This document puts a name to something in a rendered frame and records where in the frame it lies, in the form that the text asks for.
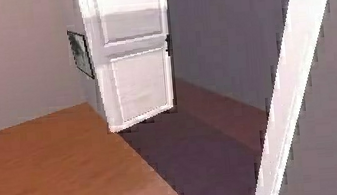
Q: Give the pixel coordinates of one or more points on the white panelled room door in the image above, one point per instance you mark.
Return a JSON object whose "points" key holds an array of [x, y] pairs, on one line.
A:
{"points": [[133, 54]]}

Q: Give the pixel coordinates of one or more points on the white door frame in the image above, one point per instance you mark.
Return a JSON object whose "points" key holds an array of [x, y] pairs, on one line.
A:
{"points": [[289, 89]]}

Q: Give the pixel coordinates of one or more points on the black framed wall picture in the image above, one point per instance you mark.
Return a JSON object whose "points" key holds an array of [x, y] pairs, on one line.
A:
{"points": [[81, 54]]}

